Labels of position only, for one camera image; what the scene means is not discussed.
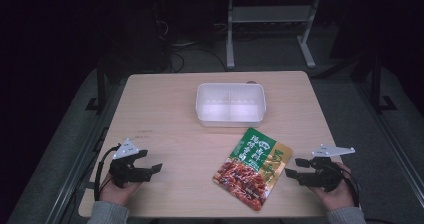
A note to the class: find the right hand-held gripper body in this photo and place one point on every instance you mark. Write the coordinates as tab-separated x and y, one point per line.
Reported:
321	175

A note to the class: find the white metal desk frame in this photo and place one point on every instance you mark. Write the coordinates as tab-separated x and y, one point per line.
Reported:
230	34

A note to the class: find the green and gold food pouch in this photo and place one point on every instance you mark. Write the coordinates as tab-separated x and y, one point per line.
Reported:
255	169

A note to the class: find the person's right hand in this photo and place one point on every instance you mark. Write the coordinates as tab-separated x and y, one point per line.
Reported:
336	197

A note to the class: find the white plastic container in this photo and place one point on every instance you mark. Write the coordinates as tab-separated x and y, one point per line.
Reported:
230	105

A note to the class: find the person's left hand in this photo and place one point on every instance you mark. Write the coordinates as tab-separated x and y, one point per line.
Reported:
115	191

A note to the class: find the black metal stand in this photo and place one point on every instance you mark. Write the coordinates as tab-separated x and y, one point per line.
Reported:
101	90
376	84

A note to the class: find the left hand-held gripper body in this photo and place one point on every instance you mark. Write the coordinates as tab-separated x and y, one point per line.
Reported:
128	170

